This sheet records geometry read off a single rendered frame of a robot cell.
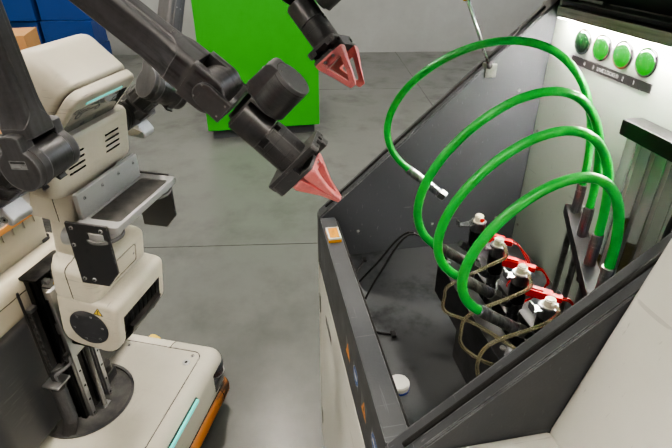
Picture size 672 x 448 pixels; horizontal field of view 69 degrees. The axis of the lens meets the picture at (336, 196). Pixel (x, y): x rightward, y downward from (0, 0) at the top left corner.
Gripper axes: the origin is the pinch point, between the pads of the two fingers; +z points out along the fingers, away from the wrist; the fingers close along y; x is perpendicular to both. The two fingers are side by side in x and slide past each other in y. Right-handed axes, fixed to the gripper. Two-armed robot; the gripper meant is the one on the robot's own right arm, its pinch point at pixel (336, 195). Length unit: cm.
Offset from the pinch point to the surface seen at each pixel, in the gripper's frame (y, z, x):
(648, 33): 50, 21, 21
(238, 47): -108, -51, 316
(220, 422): -121, 48, 45
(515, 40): 34.5, 6.6, 20.3
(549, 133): 29.5, 12.7, -2.8
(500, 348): 2.2, 36.1, -6.8
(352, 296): -17.4, 19.7, 7.2
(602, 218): 26.8, 31.5, 0.8
